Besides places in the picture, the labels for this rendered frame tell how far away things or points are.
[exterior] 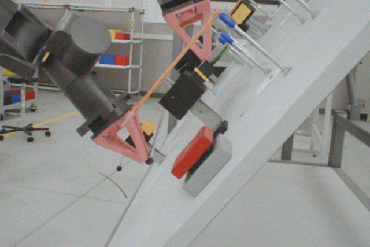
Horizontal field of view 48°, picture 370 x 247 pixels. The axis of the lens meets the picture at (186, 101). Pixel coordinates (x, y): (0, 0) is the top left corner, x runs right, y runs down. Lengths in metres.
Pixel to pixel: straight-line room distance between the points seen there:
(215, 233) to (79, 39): 0.58
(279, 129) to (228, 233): 0.64
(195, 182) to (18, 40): 0.33
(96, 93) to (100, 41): 0.08
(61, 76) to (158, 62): 7.82
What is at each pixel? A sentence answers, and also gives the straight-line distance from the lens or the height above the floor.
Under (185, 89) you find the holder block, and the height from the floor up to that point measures 1.15.
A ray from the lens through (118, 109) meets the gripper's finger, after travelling 0.59.
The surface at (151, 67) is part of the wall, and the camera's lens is 8.47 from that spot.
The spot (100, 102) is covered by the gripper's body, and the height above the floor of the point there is 1.13.
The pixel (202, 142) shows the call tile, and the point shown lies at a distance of 0.40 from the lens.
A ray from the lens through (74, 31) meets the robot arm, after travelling 0.56.
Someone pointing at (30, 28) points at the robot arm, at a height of 1.22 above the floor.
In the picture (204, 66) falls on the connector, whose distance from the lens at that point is 0.58.
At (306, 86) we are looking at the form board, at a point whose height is 1.19.
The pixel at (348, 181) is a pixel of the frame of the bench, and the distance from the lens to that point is 1.46.
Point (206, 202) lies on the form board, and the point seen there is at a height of 1.08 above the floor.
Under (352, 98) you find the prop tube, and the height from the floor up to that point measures 1.07.
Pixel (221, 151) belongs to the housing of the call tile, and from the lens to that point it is 0.39.
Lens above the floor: 1.22
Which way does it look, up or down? 9 degrees down
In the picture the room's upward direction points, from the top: 4 degrees clockwise
